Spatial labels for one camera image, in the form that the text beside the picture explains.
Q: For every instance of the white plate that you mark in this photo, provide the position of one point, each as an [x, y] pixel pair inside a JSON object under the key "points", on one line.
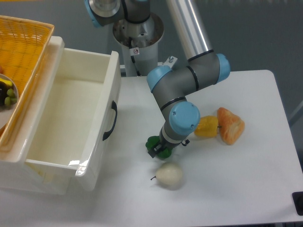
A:
{"points": [[6, 112]]}

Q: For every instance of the green grapes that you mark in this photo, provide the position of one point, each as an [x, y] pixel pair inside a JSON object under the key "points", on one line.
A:
{"points": [[10, 98]]}

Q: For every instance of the white pear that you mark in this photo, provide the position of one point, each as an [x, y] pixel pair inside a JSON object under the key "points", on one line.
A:
{"points": [[169, 176]]}

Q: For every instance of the orange peeled tangerine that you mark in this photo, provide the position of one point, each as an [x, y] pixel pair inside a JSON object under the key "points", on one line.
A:
{"points": [[231, 125]]}

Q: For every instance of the white mounting bracket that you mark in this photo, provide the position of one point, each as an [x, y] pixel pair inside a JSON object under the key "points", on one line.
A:
{"points": [[170, 61]]}

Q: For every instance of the dark drawer handle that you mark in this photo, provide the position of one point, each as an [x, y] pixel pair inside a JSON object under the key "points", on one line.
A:
{"points": [[112, 120]]}

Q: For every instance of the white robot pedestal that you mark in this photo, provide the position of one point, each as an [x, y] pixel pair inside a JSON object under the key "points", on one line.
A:
{"points": [[139, 44]]}

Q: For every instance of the yellow woven basket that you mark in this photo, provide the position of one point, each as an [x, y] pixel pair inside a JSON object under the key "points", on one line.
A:
{"points": [[23, 43]]}

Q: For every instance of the yellow bell pepper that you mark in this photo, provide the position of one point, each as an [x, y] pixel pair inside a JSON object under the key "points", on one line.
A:
{"points": [[208, 126]]}

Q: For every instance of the green bell pepper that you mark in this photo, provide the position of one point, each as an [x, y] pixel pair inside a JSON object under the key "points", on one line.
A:
{"points": [[154, 140]]}

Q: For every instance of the black corner device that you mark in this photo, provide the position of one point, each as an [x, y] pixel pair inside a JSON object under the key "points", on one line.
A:
{"points": [[298, 202]]}

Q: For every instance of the white plastic drawer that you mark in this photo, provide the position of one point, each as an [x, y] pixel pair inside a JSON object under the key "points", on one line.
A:
{"points": [[68, 140]]}

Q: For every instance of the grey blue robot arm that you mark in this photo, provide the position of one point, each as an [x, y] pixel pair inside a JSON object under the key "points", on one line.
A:
{"points": [[171, 87]]}

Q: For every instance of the dark purple eggplant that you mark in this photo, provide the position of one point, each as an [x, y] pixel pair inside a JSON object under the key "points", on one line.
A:
{"points": [[3, 92]]}

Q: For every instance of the white drawer cabinet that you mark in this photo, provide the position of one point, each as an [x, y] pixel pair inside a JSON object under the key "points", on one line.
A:
{"points": [[15, 173]]}

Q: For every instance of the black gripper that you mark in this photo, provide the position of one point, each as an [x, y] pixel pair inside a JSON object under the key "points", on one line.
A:
{"points": [[157, 149]]}

